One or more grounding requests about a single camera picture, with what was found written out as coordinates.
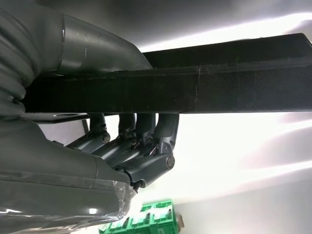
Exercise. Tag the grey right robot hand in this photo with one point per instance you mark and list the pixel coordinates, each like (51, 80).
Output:
(48, 155)

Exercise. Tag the green plastic crate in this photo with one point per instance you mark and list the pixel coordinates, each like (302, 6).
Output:
(151, 219)

